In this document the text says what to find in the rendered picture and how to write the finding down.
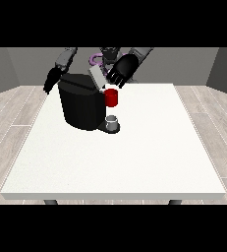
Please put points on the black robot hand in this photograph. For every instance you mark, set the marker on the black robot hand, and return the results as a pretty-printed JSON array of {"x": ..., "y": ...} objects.
[
  {"x": 124, "y": 69},
  {"x": 52, "y": 78}
]

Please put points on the pale grey machine lid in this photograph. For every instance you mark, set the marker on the pale grey machine lid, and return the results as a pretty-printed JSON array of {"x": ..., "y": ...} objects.
[{"x": 97, "y": 76}]

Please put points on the red pod holder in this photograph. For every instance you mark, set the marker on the red pod holder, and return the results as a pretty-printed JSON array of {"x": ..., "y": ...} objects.
[{"x": 111, "y": 97}]

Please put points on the black coffee machine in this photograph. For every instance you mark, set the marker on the black coffee machine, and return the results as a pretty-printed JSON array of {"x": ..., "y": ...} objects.
[{"x": 80, "y": 105}]

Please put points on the grey robot trunk purple rings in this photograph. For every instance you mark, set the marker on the grey robot trunk purple rings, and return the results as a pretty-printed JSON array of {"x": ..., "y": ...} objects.
[{"x": 103, "y": 58}]

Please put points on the small grey cup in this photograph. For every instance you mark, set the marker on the small grey cup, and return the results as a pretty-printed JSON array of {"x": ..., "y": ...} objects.
[{"x": 112, "y": 122}]

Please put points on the dark table leg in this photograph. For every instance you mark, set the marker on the dark table leg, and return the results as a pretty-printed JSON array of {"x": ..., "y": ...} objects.
[
  {"x": 175, "y": 202},
  {"x": 50, "y": 202}
]

